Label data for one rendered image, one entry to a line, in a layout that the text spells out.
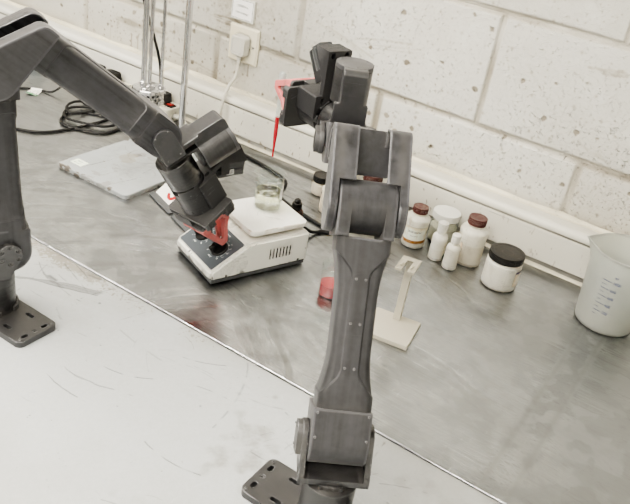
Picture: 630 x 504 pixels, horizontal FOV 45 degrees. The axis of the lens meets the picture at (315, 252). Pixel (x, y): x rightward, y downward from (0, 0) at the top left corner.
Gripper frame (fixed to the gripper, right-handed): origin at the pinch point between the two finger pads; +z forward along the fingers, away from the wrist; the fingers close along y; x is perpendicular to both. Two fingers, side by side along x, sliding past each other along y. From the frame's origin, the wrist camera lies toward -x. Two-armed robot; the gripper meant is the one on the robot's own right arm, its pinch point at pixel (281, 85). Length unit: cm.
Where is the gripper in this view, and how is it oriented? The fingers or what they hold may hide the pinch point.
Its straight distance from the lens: 132.2
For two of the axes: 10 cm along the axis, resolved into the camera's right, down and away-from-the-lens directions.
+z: -5.6, -5.0, 6.6
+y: -8.2, 1.8, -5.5
